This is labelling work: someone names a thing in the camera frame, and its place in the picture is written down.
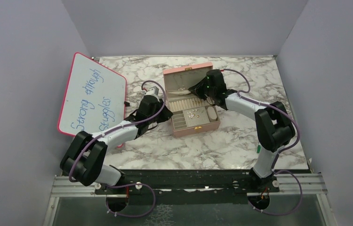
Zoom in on pink jewelry box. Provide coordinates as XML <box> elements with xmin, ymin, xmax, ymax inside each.
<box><xmin>163</xmin><ymin>62</ymin><xmax>220</xmax><ymax>138</ymax></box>

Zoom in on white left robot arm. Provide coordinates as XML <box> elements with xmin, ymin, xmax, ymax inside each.
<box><xmin>60</xmin><ymin>94</ymin><xmax>173</xmax><ymax>194</ymax></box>

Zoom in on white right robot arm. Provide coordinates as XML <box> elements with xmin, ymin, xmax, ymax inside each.
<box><xmin>189</xmin><ymin>69</ymin><xmax>301</xmax><ymax>192</ymax></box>

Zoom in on white oval watch pillow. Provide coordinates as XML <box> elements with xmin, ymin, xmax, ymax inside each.
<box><xmin>207</xmin><ymin>106</ymin><xmax>217</xmax><ymax>122</ymax></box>

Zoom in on pink-framed whiteboard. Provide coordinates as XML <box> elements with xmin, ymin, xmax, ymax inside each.
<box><xmin>57</xmin><ymin>52</ymin><xmax>127</xmax><ymax>136</ymax></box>

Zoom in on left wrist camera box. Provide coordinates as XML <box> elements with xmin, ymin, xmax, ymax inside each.
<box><xmin>145</xmin><ymin>86</ymin><xmax>159</xmax><ymax>98</ymax></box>

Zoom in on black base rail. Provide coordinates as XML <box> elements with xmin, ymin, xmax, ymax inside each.
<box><xmin>64</xmin><ymin>168</ymin><xmax>324</xmax><ymax>207</ymax></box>

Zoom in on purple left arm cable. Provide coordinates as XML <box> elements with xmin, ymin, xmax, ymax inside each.
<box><xmin>68</xmin><ymin>80</ymin><xmax>167</xmax><ymax>218</ymax></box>

